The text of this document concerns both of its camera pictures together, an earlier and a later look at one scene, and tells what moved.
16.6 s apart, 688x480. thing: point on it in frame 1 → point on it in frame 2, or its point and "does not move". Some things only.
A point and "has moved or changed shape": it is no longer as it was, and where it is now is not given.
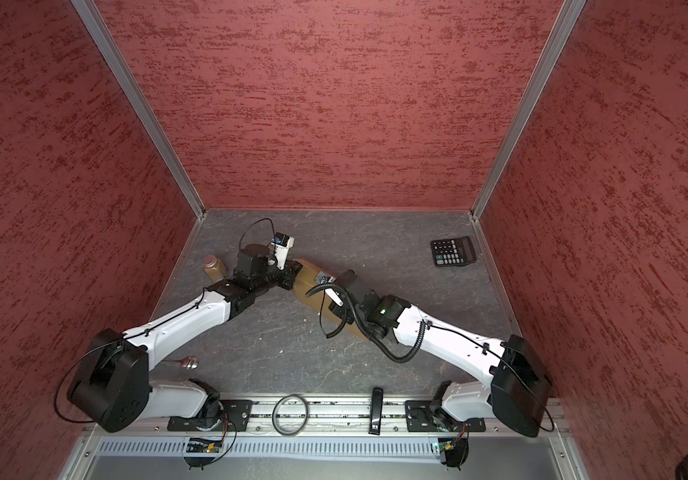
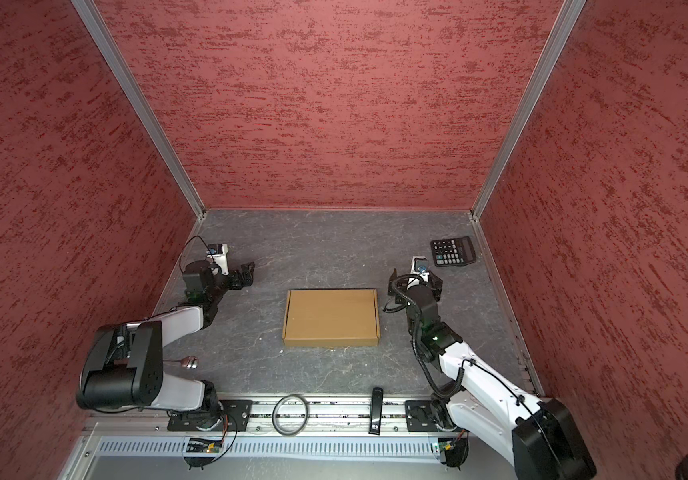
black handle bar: x=376 y=411 does not move
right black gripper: x=341 y=312 → x=397 y=287
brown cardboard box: x=304 y=276 has moved or changed shape
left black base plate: x=235 y=417 does not move
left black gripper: x=290 y=273 → x=238 y=284
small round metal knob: x=191 y=362 does not move
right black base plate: x=421 y=417 does not move
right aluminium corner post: x=568 y=14 does not move
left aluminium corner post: x=91 y=15 does not move
